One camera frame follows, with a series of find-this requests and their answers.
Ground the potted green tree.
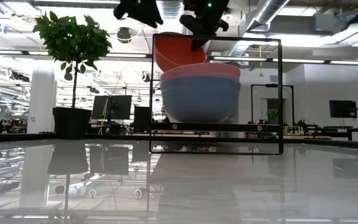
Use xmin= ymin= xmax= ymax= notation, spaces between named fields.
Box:
xmin=32 ymin=11 xmax=113 ymax=140

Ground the black workbench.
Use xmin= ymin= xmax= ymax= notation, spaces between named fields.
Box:
xmin=286 ymin=124 xmax=358 ymax=141

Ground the orange bowl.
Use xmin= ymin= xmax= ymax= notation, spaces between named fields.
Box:
xmin=153 ymin=31 xmax=207 ymax=73

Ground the silver ceiling air duct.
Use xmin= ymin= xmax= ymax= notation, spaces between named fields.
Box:
xmin=228 ymin=0 xmax=291 ymax=57

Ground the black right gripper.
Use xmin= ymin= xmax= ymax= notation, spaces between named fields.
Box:
xmin=179 ymin=0 xmax=231 ymax=52

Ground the blue bowl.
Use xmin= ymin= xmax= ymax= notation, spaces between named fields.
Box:
xmin=160 ymin=76 xmax=241 ymax=124

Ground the small black monitor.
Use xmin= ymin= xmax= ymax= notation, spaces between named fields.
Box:
xmin=134 ymin=105 xmax=151 ymax=133

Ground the black computer monitor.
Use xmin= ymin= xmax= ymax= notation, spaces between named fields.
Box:
xmin=91 ymin=95 xmax=133 ymax=121

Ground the black ceiling dome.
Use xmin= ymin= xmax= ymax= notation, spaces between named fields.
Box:
xmin=116 ymin=27 xmax=132 ymax=44

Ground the black metal frame shelf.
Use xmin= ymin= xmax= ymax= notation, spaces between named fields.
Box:
xmin=149 ymin=33 xmax=285 ymax=155

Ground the pink bowl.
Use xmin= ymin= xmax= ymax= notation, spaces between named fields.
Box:
xmin=160 ymin=63 xmax=241 ymax=83

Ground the black wall screen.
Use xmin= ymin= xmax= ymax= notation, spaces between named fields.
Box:
xmin=328 ymin=100 xmax=358 ymax=119

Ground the black metal stand frame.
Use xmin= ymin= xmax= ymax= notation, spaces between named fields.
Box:
xmin=250 ymin=83 xmax=295 ymax=125

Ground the white building column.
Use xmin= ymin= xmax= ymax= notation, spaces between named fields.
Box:
xmin=26 ymin=67 xmax=57 ymax=134

